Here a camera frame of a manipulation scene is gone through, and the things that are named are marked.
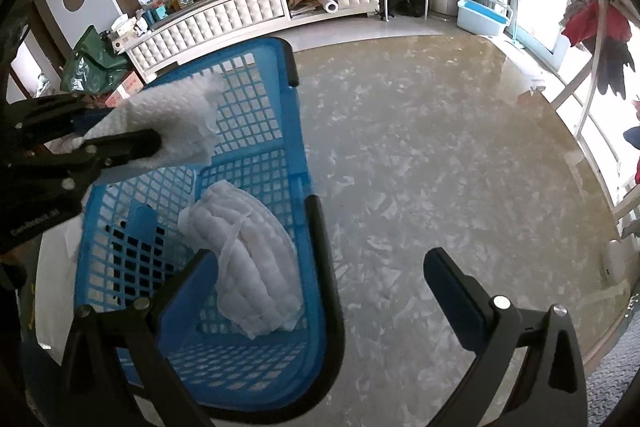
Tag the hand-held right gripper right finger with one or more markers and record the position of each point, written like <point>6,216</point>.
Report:
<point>452,292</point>

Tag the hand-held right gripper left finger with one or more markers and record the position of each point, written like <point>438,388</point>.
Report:
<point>186,302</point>

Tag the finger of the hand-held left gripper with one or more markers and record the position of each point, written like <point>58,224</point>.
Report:
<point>55,109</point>
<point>125,147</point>

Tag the white paper towel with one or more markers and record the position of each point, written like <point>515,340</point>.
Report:
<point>170,107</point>

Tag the white quilted cloth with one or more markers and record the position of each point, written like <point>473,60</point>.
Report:
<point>250,267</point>

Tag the blue plastic basket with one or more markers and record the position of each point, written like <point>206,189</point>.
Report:
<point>298,142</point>

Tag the pink white carton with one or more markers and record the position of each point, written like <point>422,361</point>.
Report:
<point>125,88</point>

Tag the green plastic bag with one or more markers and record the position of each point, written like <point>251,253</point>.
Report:
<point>90,62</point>

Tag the white sheet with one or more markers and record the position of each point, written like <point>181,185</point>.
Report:
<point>55,287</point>

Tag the teal box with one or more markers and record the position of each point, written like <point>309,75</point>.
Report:
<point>157,13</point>

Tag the white tufted cabinet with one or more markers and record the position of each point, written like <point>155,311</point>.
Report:
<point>215,17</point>

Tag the grey textured mat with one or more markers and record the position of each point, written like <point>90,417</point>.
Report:
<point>615,377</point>

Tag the paper towel roll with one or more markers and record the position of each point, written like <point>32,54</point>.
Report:
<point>328,3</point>

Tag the light blue plastic bin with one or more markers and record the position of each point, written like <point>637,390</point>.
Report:
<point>480,17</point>

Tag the dark hanging garment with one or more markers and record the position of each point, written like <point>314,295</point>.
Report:
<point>615,67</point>

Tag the black bag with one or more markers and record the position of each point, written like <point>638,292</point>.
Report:
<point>407,4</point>

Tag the red hanging garment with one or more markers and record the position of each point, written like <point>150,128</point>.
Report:
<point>595,24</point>

